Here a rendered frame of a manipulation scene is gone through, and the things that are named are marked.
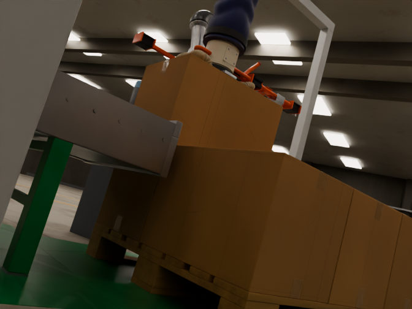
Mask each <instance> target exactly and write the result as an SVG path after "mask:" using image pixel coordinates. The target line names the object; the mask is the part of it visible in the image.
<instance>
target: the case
mask: <svg viewBox="0 0 412 309"><path fill-rule="evenodd" d="M134 105H136V106H138V107H140V108H142V109H144V110H146V111H149V112H151V113H153V114H155V115H157V116H160V117H161V118H164V119H166V120H168V121H179V122H182V123H183V126H182V128H181V132H180V135H179V138H178V142H177V145H184V146H194V147H212V148H229V149H239V150H256V151H272V148H273V143H274V140H275V136H276V133H277V129H278V125H279V122H280V118H281V114H282V111H283V107H282V106H280V105H278V104H277V103H275V102H273V101H271V100H270V99H268V98H266V97H265V96H263V95H261V94H259V93H258V92H256V91H255V90H252V89H251V88H249V87H248V86H246V85H244V84H242V83H241V82H239V81H238V80H236V79H234V78H232V77H231V76H229V75H227V74H225V73H224V72H222V71H221V70H219V69H217V68H215V67H214V66H212V65H211V64H209V63H207V62H205V61H204V60H202V59H200V58H198V57H197V56H195V55H193V54H192V53H189V54H187V55H183V56H179V57H176V58H172V59H168V60H166V61H162V62H159V63H155V64H151V65H149V66H147V67H146V69H145V72H144V75H143V79H142V82H141V84H140V88H139V91H138V93H137V97H136V99H135V103H134Z"/></svg>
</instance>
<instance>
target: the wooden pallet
mask: <svg viewBox="0 0 412 309"><path fill-rule="evenodd" d="M127 249H128V250H130V251H132V252H134V253H136V254H138V255H139V256H138V257H132V256H126V255H125V253H126V250H127ZM86 253H87V254H89V255H90V256H92V257H93V258H95V259H102V260H106V261H113V262H120V263H125V264H132V265H135V269H134V273H133V276H132V278H131V282H133V283H135V284H136V285H138V286H140V287H141V288H143V289H144V290H146V291H148V292H149V293H150V294H160V295H165V296H175V297H186V298H191V299H201V300H211V301H217V302H219V305H218V309H361V308H354V307H346V306H341V305H333V304H328V303H321V302H313V301H308V300H300V299H292V298H287V297H280V296H272V295H267V294H260V293H255V292H248V291H246V290H244V289H242V288H239V287H237V286H235V285H233V284H230V283H228V282H226V281H224V280H222V279H220V278H217V277H215V276H213V275H211V274H209V273H207V272H204V271H202V270H200V269H197V268H195V267H193V266H191V265H189V264H187V263H184V262H182V261H180V260H178V259H175V258H174V257H171V256H169V255H167V254H164V253H162V252H160V251H158V250H156V249H154V248H151V247H149V246H147V245H144V244H143V243H140V242H138V241H136V240H134V239H132V238H129V237H127V236H125V235H123V234H121V233H119V232H116V231H114V230H112V229H109V228H107V227H105V226H103V225H101V224H99V223H95V225H94V229H93V232H92V234H91V238H90V242H89V244H88V247H87V249H86ZM187 280H189V281H192V282H193V283H195V284H198V285H195V284H187V283H186V282H187Z"/></svg>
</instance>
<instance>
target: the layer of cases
mask: <svg viewBox="0 0 412 309"><path fill-rule="evenodd" d="M96 222H97V223H99V224H101V225H103V226H105V227H107V228H109V229H112V230H114V231H116V232H119V233H121V234H123V235H125V236H127V237H129V238H132V239H134V240H136V241H138V242H140V243H143V244H144V245H147V246H149V247H151V248H154V249H156V250H158V251H160V252H162V253H164V254H167V255H169V256H171V257H173V258H175V259H178V260H180V261H182V262H184V263H187V264H189V265H191V266H193V267H195V268H197V269H200V270H202V271H204V272H207V273H209V274H211V275H213V276H215V277H217V278H220V279H222V280H224V281H226V282H228V283H230V284H233V285H235V286H237V287H239V288H242V289H244V290H246V291H248V292H255V293H260V294H267V295H272V296H280V297H287V298H292V299H300V300H308V301H313V302H321V303H328V304H333V305H341V306H346V307H354V308H361V309H412V218H410V217H409V216H407V215H405V214H403V213H401V212H399V211H397V210H395V209H393V208H391V207H390V206H388V205H386V204H384V203H382V202H380V201H378V200H376V199H374V198H372V197H370V196H368V195H366V194H364V193H362V192H360V191H358V190H356V189H354V188H353V187H351V186H349V185H347V184H345V183H343V182H341V181H339V180H337V179H336V178H334V177H331V176H330V175H328V174H325V173H324V172H321V171H320V170H318V169H316V168H314V167H312V166H310V165H308V164H306V163H304V162H302V161H301V160H299V159H297V158H295V157H293V156H291V155H289V154H287V153H283V152H274V151H256V150H239V149H229V148H212V147H194V146H184V145H177V146H176V149H175V152H174V156H173V158H172V162H171V165H170V169H169V172H168V174H167V178H164V177H157V176H154V175H147V174H141V173H137V172H131V171H127V170H121V169H113V172H112V176H111V179H110V182H109V185H108V188H107V191H106V194H105V197H104V201H103V203H102V207H101V210H100V212H99V216H98V218H97V221H96Z"/></svg>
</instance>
